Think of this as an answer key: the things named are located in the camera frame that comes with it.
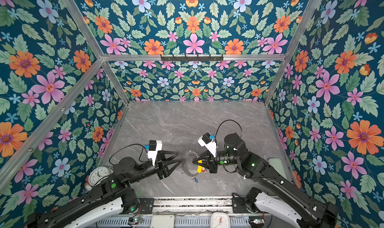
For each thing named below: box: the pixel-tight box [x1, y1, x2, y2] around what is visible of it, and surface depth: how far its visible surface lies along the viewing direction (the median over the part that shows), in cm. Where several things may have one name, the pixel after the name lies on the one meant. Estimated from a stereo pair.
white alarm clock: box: [85, 166, 110, 191], surface depth 82 cm
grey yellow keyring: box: [181, 149, 193, 177], surface depth 64 cm
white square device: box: [150, 214, 175, 228], surface depth 70 cm
